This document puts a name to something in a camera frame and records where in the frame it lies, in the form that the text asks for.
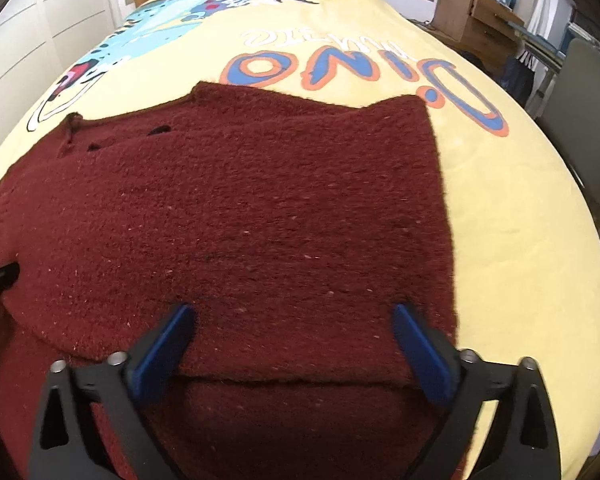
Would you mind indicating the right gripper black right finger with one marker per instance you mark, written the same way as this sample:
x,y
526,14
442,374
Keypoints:
x,y
522,441

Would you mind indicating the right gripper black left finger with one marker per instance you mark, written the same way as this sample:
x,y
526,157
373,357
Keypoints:
x,y
66,443

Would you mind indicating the dark red knit sweater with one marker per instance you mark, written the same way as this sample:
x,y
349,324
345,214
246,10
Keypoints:
x,y
293,227

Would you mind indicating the yellow dinosaur print bedspread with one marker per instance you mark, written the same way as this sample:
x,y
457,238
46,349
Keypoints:
x,y
526,254

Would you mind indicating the white wardrobe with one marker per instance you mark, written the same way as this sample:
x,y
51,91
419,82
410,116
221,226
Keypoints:
x,y
39,39

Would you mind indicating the grey upholstered chair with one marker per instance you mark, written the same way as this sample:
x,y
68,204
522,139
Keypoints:
x,y
571,117

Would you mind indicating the dark blue bag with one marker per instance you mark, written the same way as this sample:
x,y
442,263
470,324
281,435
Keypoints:
x,y
518,78

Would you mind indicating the wooden desk drawer cabinet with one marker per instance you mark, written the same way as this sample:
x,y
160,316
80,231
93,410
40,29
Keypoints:
x,y
482,27

